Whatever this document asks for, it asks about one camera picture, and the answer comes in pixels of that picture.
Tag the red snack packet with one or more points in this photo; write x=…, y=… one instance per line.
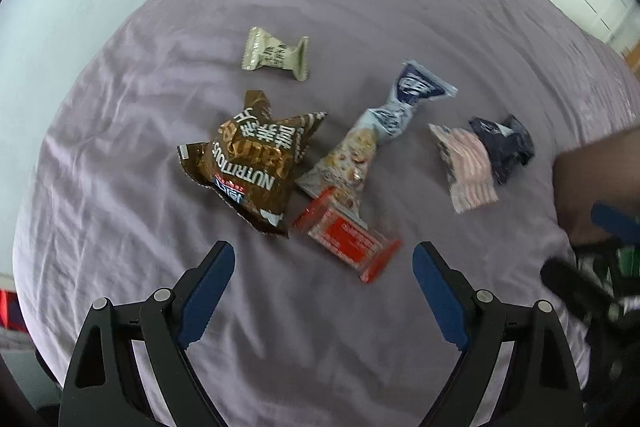
x=345, y=234

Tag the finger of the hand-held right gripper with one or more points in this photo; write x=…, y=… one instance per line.
x=615, y=219
x=570, y=282

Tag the blue and white cereal bag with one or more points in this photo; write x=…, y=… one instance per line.
x=360, y=147

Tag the beige snack packet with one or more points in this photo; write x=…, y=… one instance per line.
x=272, y=52

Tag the person's right forearm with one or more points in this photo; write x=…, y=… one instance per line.
x=595, y=177

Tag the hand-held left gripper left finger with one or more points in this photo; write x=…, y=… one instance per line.
x=210, y=292

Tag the pink striped snack packet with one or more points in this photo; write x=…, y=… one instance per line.
x=467, y=167

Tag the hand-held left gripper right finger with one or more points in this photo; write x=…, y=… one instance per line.
x=440, y=292

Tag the brown snack packet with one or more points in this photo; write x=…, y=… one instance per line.
x=250, y=167

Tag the dark navy snack packet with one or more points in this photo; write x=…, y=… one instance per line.
x=505, y=147

